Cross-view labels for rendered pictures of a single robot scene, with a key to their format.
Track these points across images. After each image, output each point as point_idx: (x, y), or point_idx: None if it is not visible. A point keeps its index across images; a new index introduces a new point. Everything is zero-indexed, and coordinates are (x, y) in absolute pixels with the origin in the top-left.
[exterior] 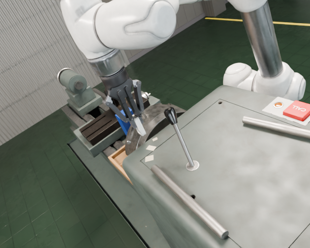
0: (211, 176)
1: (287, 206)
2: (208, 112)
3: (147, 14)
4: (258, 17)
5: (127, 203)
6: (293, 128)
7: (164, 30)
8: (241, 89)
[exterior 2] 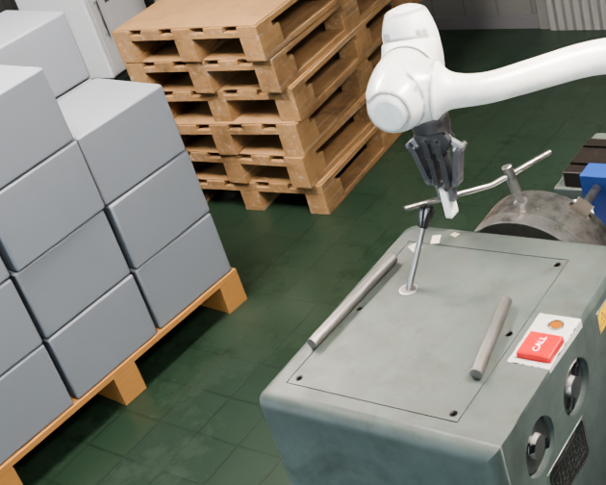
0: (392, 311)
1: (361, 376)
2: (528, 261)
3: (369, 100)
4: None
5: None
6: (482, 345)
7: (381, 123)
8: (601, 274)
